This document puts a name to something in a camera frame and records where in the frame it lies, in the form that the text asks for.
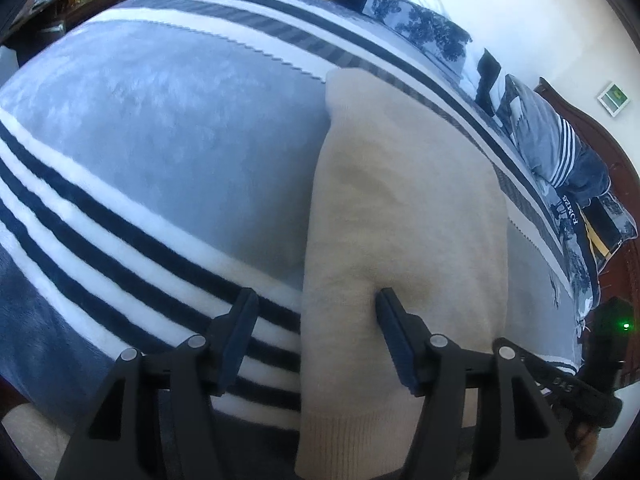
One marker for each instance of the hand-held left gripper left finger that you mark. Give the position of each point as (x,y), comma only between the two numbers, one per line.
(235,340)

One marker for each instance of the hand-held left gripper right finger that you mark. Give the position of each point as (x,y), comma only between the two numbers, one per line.
(396,345)

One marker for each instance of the beige knit sweater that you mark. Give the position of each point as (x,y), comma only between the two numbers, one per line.
(400,200)

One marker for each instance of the person's right hand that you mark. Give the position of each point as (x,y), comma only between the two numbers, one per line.
(582,437)

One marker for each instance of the navy blue cloth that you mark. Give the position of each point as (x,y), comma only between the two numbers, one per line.
(590,175)

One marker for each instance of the dark wooden headboard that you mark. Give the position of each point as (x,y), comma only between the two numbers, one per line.
(607,140)

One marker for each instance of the beige cloth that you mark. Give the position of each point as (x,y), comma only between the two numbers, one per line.
(27,432)

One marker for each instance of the grey striped pillow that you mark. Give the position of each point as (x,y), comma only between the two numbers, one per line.
(540,125)

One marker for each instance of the blue white striped blanket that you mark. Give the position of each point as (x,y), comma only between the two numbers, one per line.
(150,110)

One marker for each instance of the blue tree print quilt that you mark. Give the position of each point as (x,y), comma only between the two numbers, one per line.
(425,25)

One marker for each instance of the cluttered wooden desk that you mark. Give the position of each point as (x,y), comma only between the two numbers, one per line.
(50,20)

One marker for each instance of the green framed wall picture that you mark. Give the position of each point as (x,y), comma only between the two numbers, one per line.
(613,96)

